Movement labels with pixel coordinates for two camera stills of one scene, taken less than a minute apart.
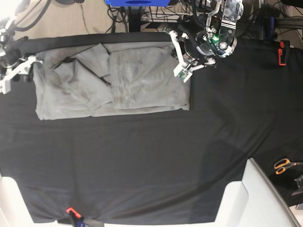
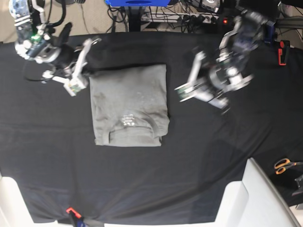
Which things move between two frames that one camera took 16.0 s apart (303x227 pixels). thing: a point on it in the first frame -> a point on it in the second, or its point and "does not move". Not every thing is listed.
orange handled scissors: (280, 165) does not move
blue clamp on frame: (269, 29) does not move
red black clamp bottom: (75, 216) does not move
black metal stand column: (134, 19) does not move
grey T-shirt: (107, 78) -> (130, 106)
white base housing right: (254, 201) does not move
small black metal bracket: (299, 180) does not move
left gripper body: (8, 51) -> (61, 56)
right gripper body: (193, 50) -> (220, 81)
